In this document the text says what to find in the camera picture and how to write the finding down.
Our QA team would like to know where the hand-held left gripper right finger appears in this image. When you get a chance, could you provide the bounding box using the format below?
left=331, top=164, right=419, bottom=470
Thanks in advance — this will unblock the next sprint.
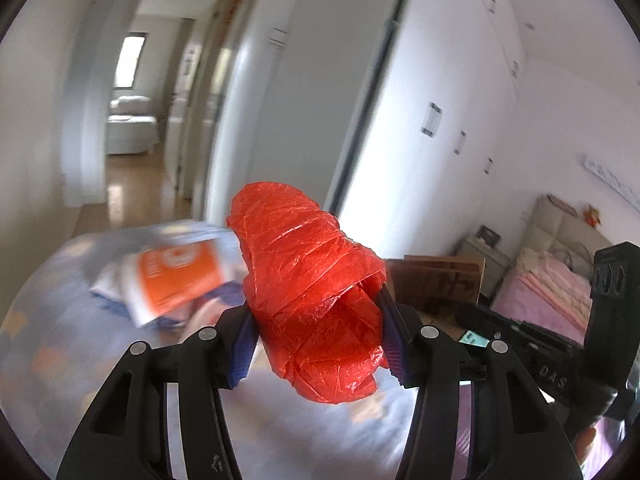
left=374, top=280, right=584, bottom=480

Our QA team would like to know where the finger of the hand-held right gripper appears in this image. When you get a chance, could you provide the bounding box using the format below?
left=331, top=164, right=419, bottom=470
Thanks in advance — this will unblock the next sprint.
left=457, top=304, right=532, bottom=343

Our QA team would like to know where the orange and white bag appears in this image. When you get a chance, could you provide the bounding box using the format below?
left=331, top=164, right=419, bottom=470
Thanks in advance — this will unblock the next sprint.
left=89, top=220, right=247, bottom=332

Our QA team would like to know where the white sofa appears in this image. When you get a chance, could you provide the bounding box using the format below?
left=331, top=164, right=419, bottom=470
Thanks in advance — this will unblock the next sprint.
left=104, top=94, right=162, bottom=157

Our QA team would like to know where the white wardrobe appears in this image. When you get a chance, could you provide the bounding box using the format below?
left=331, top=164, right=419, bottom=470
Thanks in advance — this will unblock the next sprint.
left=329, top=0, right=529, bottom=267

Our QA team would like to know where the white sliding door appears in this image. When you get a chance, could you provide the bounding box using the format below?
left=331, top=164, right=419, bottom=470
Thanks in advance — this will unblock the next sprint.
left=206, top=0, right=417, bottom=227

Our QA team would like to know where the red plastic bag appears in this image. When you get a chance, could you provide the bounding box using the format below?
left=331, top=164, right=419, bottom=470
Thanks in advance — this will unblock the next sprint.
left=226, top=180, right=390, bottom=405

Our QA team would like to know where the folded pink blanket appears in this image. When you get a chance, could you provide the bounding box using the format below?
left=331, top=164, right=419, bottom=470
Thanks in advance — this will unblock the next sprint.
left=517, top=249, right=595, bottom=318

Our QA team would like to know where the beige nightstand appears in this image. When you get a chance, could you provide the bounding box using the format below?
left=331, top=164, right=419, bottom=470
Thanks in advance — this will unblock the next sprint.
left=456, top=236, right=512, bottom=302

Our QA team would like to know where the brown cardboard box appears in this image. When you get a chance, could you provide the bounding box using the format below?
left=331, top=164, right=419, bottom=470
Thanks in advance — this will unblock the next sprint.
left=384, top=254, right=487, bottom=342

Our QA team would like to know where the dark framed window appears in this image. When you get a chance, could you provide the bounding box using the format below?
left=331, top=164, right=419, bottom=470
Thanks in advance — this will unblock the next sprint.
left=114, top=31, right=149, bottom=92

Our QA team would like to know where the white wall decor strip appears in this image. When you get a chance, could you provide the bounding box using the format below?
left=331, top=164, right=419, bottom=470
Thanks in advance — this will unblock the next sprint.
left=581, top=154, right=640, bottom=197

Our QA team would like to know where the pink quilted bedspread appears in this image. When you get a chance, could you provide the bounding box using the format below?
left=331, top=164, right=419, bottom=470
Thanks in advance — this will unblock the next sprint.
left=450, top=272, right=621, bottom=480

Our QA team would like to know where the orange white packet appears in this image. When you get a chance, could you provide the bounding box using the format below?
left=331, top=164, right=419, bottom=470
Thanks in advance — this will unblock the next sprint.
left=131, top=237, right=227, bottom=329

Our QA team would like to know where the beige upholstered bed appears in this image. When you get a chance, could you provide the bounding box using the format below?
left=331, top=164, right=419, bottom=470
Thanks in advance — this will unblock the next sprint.
left=491, top=194, right=627, bottom=347

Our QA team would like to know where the dark photo frame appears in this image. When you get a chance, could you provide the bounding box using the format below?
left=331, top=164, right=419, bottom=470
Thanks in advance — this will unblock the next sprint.
left=475, top=225, right=503, bottom=247

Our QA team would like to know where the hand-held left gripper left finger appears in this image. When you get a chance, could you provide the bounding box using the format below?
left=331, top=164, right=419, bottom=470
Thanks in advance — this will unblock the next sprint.
left=56, top=304, right=261, bottom=480

